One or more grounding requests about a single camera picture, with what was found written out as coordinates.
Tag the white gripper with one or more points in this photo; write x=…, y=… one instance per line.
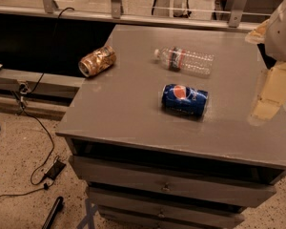
x=282, y=35

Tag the blue pepsi can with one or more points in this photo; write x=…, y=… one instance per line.
x=184, y=99

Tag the orange soda can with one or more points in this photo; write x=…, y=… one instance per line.
x=97, y=61

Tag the clear plastic water bottle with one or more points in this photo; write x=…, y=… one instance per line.
x=182, y=61

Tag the grey drawer cabinet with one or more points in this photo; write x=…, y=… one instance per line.
x=161, y=168

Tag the metal window railing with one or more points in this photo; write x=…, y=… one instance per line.
x=241, y=14

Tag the black bar on floor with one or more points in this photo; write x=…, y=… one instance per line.
x=57, y=207

